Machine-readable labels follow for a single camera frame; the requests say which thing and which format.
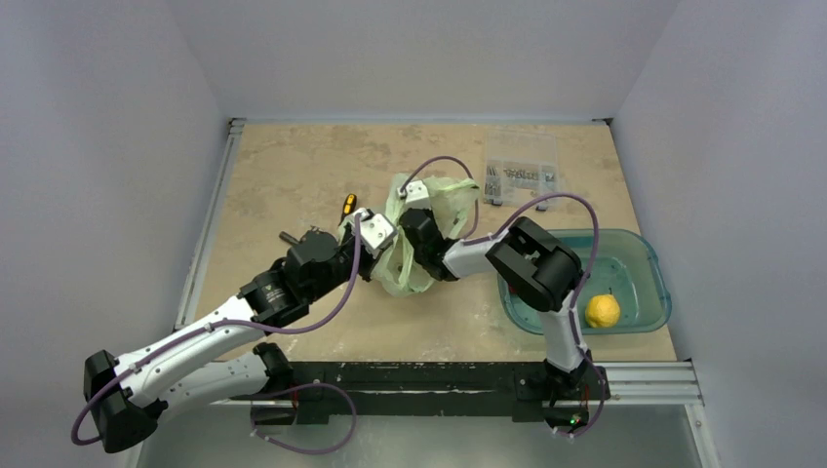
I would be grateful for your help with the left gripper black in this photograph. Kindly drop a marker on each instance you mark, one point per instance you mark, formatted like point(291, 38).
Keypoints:
point(349, 233)

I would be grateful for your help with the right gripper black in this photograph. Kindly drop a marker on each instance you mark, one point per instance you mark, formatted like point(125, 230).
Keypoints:
point(413, 224)

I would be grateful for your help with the light green plastic bag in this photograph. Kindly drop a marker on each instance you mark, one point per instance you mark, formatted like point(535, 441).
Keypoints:
point(452, 202)

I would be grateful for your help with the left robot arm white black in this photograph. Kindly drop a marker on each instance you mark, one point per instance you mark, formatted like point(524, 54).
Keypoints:
point(127, 396)

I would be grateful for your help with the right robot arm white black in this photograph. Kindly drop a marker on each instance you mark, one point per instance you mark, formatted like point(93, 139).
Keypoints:
point(541, 270)

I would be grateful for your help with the yellow fake lemon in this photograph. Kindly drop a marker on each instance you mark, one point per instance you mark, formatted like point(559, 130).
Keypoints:
point(602, 311)

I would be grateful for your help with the grey metal tool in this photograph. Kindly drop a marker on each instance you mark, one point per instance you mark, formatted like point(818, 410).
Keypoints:
point(297, 236)

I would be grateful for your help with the black yellow screwdriver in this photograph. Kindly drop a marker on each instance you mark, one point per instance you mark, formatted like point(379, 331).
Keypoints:
point(349, 206)

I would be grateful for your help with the clear screw organizer box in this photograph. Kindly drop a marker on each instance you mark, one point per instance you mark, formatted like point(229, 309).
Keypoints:
point(520, 166)

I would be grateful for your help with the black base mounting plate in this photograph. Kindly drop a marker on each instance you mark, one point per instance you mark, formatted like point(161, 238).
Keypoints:
point(313, 392)

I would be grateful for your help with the teal plastic container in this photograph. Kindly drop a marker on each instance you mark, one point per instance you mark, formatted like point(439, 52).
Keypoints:
point(626, 267)

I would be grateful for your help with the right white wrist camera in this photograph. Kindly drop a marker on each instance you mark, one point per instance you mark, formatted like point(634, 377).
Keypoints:
point(415, 196)

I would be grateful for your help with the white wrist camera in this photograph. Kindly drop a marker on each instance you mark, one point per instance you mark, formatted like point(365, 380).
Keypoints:
point(415, 196)
point(377, 232)

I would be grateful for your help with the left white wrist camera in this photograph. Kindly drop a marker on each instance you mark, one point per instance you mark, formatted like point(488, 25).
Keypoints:
point(377, 232)

